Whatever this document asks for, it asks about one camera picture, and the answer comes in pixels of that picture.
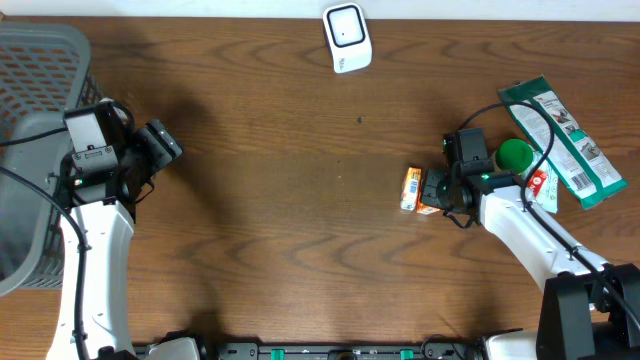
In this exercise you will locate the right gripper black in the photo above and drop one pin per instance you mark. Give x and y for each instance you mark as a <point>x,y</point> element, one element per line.
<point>429,198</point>

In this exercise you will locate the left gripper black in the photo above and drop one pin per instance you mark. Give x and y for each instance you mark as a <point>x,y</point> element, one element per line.
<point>159,142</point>

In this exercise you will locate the orange tissue pack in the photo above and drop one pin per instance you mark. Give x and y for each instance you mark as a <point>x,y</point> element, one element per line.
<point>410,189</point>
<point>425,209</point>

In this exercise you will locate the green-lidded small jar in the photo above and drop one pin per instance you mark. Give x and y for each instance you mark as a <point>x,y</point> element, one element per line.
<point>514,155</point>

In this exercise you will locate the red adhesive tube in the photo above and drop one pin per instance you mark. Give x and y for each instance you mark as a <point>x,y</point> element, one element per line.
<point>537,180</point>

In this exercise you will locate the mint green wipes pack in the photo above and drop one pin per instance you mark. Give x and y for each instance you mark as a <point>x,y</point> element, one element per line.
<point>548,196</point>

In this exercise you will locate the green 3M adhesive package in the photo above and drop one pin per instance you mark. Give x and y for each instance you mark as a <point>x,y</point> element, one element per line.
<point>576,159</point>

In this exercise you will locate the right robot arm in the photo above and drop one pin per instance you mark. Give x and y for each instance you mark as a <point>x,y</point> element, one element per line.
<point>590,307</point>

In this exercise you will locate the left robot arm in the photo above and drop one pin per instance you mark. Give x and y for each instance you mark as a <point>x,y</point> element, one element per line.
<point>97,229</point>

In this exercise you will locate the white barcode scanner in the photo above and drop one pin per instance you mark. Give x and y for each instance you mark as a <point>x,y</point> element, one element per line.
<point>347,37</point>

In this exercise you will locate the grey plastic mesh basket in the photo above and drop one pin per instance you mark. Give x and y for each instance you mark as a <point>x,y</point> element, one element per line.
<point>45,70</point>

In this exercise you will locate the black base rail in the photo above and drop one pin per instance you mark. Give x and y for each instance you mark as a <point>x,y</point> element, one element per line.
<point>350,351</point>

